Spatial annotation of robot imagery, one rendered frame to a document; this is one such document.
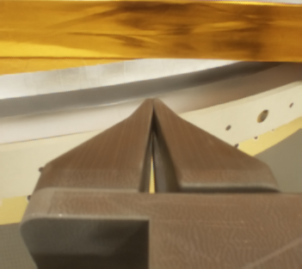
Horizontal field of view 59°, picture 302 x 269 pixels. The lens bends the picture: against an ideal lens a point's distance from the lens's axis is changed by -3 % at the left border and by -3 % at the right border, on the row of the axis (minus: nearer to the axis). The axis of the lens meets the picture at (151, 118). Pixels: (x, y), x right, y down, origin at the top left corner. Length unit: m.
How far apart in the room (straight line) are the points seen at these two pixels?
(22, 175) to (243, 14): 0.20
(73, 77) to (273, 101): 0.18
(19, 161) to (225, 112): 0.16
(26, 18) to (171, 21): 0.11
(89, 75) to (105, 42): 0.03
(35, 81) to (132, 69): 0.07
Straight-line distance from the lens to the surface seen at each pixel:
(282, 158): 0.41
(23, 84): 0.22
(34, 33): 0.23
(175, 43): 0.22
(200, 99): 0.24
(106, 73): 0.22
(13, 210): 0.29
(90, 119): 0.21
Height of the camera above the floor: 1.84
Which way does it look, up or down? 36 degrees down
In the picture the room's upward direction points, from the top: 1 degrees clockwise
